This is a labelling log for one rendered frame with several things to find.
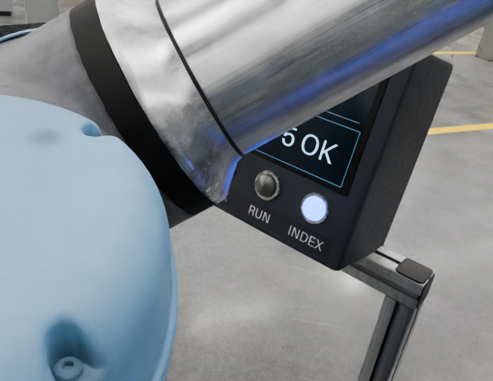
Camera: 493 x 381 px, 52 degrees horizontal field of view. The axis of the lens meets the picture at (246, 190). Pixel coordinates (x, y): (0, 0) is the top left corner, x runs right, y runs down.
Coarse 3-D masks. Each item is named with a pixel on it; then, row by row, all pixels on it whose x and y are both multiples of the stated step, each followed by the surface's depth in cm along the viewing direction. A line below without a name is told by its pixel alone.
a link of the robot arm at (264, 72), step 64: (128, 0) 23; (192, 0) 22; (256, 0) 21; (320, 0) 21; (384, 0) 21; (448, 0) 21; (0, 64) 22; (64, 64) 20; (128, 64) 20; (192, 64) 21; (256, 64) 21; (320, 64) 22; (384, 64) 23; (128, 128) 20; (192, 128) 21; (256, 128) 23; (192, 192) 23
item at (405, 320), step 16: (400, 272) 47; (416, 272) 47; (432, 272) 47; (384, 304) 49; (400, 304) 49; (384, 320) 49; (400, 320) 48; (416, 320) 50; (384, 336) 50; (400, 336) 49; (368, 352) 52; (384, 352) 52; (400, 352) 50; (368, 368) 53; (384, 368) 51
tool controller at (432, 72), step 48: (384, 96) 39; (432, 96) 44; (288, 144) 44; (336, 144) 41; (384, 144) 39; (240, 192) 47; (288, 192) 44; (336, 192) 42; (384, 192) 44; (288, 240) 45; (336, 240) 42; (384, 240) 50
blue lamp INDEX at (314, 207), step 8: (304, 200) 43; (312, 200) 42; (320, 200) 42; (304, 208) 43; (312, 208) 42; (320, 208) 42; (328, 208) 42; (304, 216) 43; (312, 216) 42; (320, 216) 42; (328, 216) 42
